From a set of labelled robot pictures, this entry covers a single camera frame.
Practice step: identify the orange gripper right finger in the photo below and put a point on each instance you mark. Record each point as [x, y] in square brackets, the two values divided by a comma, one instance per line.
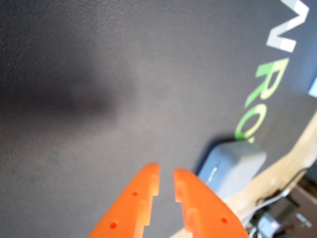
[205, 210]

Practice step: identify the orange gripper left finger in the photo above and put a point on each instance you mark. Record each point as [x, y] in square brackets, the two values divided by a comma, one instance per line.
[123, 210]

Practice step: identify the grey square USB charger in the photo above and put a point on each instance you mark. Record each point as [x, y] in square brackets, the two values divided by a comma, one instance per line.
[232, 168]

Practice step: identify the dark mat with WOWROBO print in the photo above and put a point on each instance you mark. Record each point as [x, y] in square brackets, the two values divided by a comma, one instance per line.
[74, 148]

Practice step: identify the dark brown box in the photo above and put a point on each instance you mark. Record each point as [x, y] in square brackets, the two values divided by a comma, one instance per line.
[303, 205]

